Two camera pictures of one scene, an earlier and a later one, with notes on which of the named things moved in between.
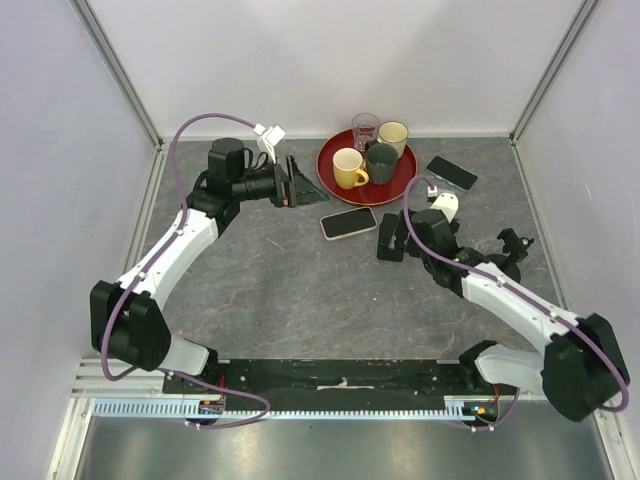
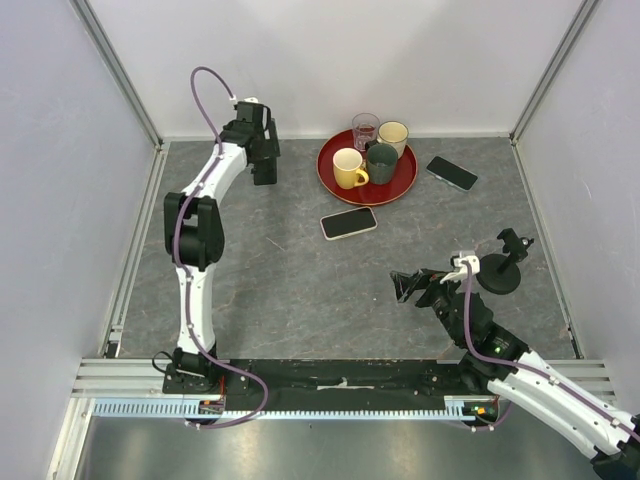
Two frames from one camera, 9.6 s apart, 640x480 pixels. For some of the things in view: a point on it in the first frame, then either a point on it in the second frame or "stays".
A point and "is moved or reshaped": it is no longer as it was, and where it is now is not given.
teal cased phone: x=452 y=172 stays
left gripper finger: x=302 y=190 → x=259 y=149
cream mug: x=394 y=133 stays
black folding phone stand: x=393 y=237 is moved or reshaped
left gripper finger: x=292 y=167 → x=271 y=145
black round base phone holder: x=517 y=249 stays
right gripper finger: x=390 y=244 → x=405 y=284
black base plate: x=350 y=385 stays
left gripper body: x=268 y=184 → x=260 y=134
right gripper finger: x=409 y=245 → x=408 y=282
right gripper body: x=453 y=227 → x=438 y=293
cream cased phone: x=348 y=223 stays
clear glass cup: x=366 y=129 stays
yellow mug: x=345 y=164 stays
